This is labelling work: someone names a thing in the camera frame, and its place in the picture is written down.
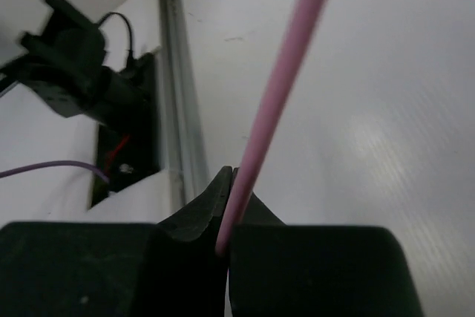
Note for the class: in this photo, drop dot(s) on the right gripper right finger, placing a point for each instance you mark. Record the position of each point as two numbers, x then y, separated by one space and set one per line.
277 269

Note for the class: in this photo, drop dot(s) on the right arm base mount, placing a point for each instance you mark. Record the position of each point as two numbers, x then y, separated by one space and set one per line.
132 153

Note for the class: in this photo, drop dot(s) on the front aluminium rail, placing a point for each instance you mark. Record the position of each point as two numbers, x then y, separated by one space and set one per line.
182 147

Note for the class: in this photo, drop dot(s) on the pink headphones with cable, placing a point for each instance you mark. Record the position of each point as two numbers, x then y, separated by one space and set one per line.
290 57

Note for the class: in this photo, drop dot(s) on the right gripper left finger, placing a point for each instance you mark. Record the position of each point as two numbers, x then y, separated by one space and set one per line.
119 269

